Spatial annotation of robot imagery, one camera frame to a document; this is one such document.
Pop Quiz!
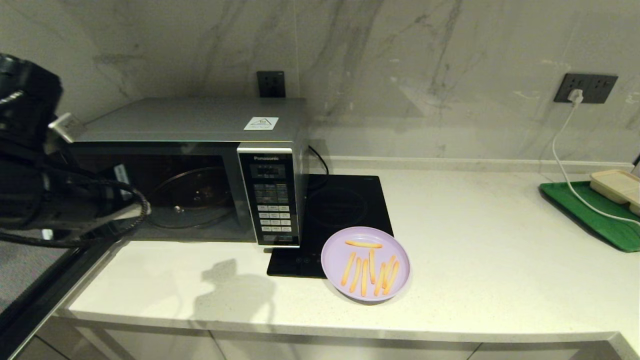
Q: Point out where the purple round plate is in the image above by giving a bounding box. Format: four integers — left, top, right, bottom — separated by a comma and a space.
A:
320, 226, 412, 302

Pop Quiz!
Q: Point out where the silver Panasonic microwave oven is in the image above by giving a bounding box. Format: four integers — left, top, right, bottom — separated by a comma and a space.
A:
52, 97, 309, 248

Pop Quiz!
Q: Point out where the white triangle warning sticker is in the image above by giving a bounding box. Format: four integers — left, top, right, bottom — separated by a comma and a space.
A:
244, 117, 280, 131

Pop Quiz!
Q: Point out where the black induction cooktop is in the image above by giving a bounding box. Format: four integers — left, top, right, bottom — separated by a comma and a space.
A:
266, 175, 405, 279

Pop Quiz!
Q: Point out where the grey cabinet door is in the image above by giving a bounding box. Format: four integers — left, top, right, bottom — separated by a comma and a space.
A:
467, 341, 613, 360
210, 330, 483, 360

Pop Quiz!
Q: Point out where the green plastic tray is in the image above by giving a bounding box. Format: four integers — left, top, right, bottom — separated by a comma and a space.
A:
538, 181, 640, 252

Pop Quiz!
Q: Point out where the beige food container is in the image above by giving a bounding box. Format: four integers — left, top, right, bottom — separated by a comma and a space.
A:
589, 169, 640, 217

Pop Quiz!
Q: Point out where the braided black cable sleeve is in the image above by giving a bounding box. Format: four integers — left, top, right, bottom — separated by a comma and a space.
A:
0, 177, 152, 249

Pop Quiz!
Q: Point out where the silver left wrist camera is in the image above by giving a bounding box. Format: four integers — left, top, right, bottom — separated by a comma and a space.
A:
48, 113, 86, 144

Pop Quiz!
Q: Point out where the black wall socket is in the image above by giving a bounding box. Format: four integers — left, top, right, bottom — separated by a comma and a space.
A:
257, 71, 286, 98
553, 73, 589, 104
585, 74, 619, 105

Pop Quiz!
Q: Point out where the black cable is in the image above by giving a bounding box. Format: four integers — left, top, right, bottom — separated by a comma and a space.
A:
306, 145, 330, 190

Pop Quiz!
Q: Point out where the white power cable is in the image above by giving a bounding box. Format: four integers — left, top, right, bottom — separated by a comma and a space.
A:
550, 100, 640, 224

